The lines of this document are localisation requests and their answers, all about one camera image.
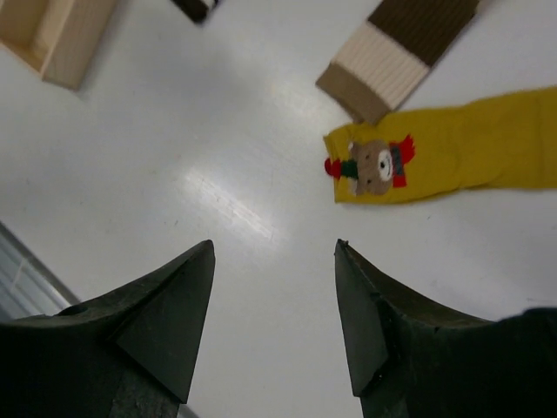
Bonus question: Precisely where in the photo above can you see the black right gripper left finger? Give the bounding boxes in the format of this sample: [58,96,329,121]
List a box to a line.
[1,240,216,417]

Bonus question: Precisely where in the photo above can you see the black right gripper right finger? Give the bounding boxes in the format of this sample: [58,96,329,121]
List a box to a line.
[334,240,556,417]

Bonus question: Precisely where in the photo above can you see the yellow sock bear motif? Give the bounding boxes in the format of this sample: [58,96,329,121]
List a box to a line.
[324,86,556,205]

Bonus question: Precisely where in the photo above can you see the cream sock brown stripes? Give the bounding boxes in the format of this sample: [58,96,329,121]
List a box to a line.
[316,0,479,125]

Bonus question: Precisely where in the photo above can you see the wooden compartment tray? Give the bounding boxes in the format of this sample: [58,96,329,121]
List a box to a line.
[1,0,117,91]

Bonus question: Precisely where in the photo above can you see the mustard sock brown white stripes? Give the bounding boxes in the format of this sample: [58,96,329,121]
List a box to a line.
[171,0,219,24]

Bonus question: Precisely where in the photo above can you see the aluminium rail frame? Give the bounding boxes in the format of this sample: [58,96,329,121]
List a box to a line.
[0,224,79,322]

